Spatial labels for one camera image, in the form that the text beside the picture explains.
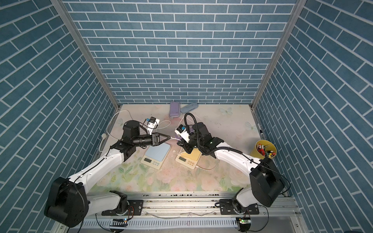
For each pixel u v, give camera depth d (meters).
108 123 1.14
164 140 0.75
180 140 0.77
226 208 0.73
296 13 0.73
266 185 0.43
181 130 0.69
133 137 0.63
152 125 0.72
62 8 0.71
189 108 1.18
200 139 0.63
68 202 0.39
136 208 0.74
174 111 1.14
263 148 0.84
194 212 0.73
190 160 0.89
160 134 0.72
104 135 1.04
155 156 0.90
